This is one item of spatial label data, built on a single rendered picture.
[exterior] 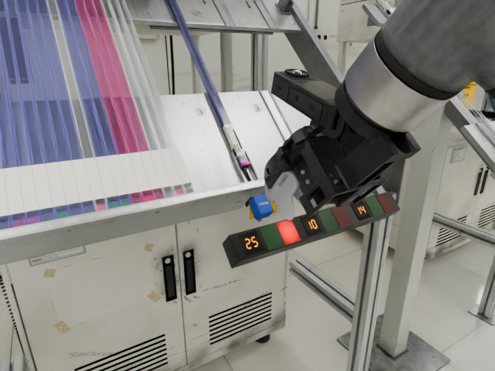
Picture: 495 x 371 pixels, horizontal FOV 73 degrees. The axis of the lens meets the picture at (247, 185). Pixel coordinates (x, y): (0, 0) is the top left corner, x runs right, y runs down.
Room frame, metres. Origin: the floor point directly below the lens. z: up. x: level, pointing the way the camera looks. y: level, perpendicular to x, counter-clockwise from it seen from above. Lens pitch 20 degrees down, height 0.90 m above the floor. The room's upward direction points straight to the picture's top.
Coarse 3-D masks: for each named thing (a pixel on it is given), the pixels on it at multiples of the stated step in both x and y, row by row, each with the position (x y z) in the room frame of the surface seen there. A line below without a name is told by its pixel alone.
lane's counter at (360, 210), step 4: (352, 204) 0.53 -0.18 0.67; (356, 204) 0.53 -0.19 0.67; (360, 204) 0.54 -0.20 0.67; (364, 204) 0.54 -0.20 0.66; (352, 208) 0.53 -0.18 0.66; (356, 208) 0.53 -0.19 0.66; (360, 208) 0.53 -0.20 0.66; (364, 208) 0.53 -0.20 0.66; (356, 212) 0.52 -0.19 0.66; (360, 212) 0.52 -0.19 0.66; (364, 212) 0.53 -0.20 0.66; (368, 212) 0.53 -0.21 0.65; (360, 216) 0.52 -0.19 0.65; (364, 216) 0.52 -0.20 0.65; (368, 216) 0.52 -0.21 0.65
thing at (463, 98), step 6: (462, 90) 0.71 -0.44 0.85; (462, 96) 0.70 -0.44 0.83; (462, 102) 0.70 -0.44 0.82; (468, 102) 0.69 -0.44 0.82; (468, 108) 0.69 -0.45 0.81; (474, 108) 0.68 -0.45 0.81; (474, 114) 0.67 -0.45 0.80; (480, 114) 0.67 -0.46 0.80; (480, 120) 0.66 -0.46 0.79; (486, 120) 0.66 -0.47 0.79; (486, 126) 0.65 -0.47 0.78; (492, 126) 0.65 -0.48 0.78; (492, 132) 0.64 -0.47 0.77; (492, 138) 0.64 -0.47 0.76
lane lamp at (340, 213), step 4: (332, 208) 0.51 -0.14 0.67; (336, 208) 0.51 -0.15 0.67; (340, 208) 0.52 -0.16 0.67; (344, 208) 0.52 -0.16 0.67; (332, 212) 0.50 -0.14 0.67; (336, 212) 0.51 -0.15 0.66; (340, 212) 0.51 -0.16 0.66; (344, 212) 0.51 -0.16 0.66; (336, 216) 0.50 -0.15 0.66; (340, 216) 0.50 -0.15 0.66; (344, 216) 0.51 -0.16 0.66; (348, 216) 0.51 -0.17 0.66; (340, 220) 0.50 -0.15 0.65; (344, 220) 0.50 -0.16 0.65; (348, 220) 0.50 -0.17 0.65; (340, 224) 0.49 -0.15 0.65; (344, 224) 0.49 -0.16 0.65; (348, 224) 0.50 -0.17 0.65
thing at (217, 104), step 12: (168, 0) 0.74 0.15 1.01; (180, 12) 0.72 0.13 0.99; (180, 24) 0.69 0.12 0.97; (192, 48) 0.65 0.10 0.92; (204, 72) 0.61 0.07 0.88; (204, 84) 0.60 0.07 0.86; (216, 96) 0.58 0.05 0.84; (216, 108) 0.56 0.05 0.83; (228, 120) 0.55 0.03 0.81; (240, 156) 0.50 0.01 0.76; (240, 168) 0.49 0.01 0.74
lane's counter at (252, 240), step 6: (240, 234) 0.42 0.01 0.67; (246, 234) 0.42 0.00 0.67; (252, 234) 0.43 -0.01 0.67; (240, 240) 0.41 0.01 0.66; (246, 240) 0.42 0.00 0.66; (252, 240) 0.42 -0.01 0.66; (258, 240) 0.42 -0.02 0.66; (246, 246) 0.41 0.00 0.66; (252, 246) 0.41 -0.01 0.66; (258, 246) 0.42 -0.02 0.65; (246, 252) 0.40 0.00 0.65; (252, 252) 0.41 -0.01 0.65
